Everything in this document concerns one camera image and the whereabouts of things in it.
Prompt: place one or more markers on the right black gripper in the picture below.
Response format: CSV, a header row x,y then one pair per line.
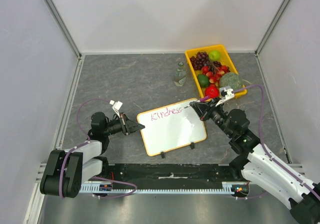
x,y
208,111

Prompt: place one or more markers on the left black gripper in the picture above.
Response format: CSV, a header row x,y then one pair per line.
x,y
128,125

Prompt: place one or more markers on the magenta marker cap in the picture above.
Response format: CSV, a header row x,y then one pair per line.
x,y
204,99

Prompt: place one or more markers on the yellow framed whiteboard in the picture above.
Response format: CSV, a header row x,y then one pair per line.
x,y
171,127

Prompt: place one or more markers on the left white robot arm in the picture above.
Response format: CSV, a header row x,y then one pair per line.
x,y
67,170

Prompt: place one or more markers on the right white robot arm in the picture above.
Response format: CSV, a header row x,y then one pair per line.
x,y
258,164

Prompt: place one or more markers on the red apple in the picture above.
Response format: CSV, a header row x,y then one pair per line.
x,y
212,92

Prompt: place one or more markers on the green avocado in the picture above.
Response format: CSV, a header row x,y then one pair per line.
x,y
203,80

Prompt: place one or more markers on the red cherry bunch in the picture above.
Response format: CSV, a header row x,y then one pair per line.
x,y
214,71

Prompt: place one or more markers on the clear glass bottle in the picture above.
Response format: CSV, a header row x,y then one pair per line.
x,y
180,74

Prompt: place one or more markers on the green netted melon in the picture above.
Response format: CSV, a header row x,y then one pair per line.
x,y
231,79

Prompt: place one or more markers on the purple grape bunch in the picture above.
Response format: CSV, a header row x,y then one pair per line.
x,y
199,60

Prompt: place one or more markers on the green apple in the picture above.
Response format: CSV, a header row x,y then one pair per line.
x,y
214,55

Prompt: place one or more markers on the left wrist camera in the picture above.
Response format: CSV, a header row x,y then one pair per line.
x,y
116,106

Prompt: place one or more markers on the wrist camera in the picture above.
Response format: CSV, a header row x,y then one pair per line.
x,y
226,93
116,106

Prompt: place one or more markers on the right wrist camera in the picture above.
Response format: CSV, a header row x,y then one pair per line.
x,y
226,93

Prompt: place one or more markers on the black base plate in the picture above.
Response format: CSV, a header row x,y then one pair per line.
x,y
206,172

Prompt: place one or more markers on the white slotted cable duct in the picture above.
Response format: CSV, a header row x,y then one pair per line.
x,y
98,188

